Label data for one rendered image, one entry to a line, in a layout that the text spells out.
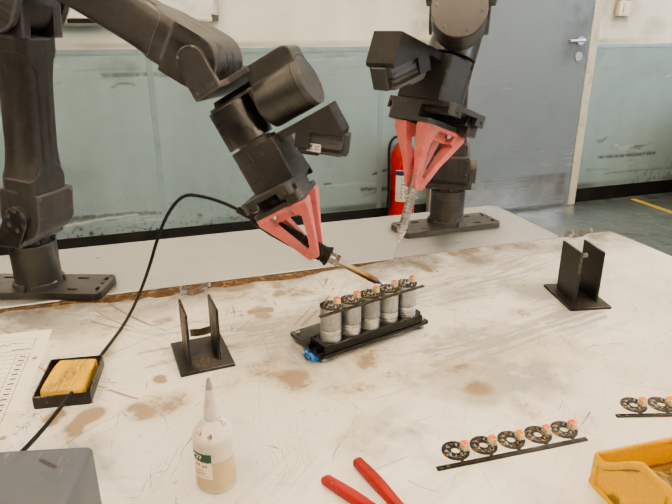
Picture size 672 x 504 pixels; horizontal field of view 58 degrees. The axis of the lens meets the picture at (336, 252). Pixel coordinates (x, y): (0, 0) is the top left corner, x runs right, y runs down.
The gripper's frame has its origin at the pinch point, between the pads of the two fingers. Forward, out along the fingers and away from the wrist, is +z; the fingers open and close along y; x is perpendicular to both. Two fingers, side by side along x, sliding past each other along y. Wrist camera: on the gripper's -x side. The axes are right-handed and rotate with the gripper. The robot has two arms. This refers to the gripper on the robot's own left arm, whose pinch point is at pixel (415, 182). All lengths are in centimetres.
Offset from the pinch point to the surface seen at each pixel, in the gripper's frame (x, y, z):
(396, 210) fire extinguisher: 199, -188, 16
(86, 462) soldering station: -38.3, 13.8, 23.1
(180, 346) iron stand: -18.7, -11.6, 25.6
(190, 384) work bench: -20.9, -4.1, 26.8
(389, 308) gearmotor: -0.2, 1.7, 15.3
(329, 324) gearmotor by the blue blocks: -8.3, 1.0, 17.8
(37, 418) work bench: -34.3, -7.9, 31.6
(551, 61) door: 267, -164, -92
